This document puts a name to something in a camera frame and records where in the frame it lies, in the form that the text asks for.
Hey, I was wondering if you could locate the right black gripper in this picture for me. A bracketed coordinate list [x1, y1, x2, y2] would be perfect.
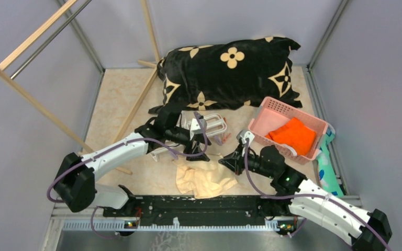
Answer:
[219, 143, 274, 179]

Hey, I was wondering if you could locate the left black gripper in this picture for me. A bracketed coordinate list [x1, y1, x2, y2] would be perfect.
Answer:
[165, 126, 211, 162]

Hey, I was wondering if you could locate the cream boxer underwear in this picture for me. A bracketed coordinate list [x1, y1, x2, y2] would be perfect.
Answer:
[173, 154, 238, 199]

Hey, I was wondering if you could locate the white clip hanger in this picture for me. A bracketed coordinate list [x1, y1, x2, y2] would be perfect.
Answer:
[150, 113, 228, 162]

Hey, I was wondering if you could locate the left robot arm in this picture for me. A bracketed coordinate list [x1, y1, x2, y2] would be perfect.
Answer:
[47, 105, 211, 216]

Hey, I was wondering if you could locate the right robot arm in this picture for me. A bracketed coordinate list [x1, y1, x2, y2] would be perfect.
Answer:
[218, 144, 392, 250]

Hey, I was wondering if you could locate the orange underwear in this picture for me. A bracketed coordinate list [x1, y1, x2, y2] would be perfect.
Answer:
[265, 118, 317, 155]

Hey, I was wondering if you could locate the pink plastic basket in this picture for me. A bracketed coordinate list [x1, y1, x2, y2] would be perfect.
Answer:
[248, 97, 328, 165]

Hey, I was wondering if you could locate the black floral pillow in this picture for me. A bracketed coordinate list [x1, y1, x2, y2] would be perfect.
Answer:
[157, 36, 303, 110]

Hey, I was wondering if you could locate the metal rack rod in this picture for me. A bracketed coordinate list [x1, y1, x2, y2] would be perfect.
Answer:
[10, 0, 92, 79]

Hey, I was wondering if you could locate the wooden drying rack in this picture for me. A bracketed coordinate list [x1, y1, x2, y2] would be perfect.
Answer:
[0, 1, 152, 177]

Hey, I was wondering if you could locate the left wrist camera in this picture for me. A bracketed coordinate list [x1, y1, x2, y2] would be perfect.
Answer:
[189, 118, 207, 136]

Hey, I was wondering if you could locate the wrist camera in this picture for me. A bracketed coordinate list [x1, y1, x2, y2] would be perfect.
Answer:
[236, 130, 255, 145]
[189, 118, 207, 136]

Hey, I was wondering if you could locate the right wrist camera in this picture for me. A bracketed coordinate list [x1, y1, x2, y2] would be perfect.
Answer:
[236, 130, 255, 145]

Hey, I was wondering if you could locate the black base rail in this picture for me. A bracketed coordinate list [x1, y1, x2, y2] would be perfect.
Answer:
[53, 195, 365, 233]

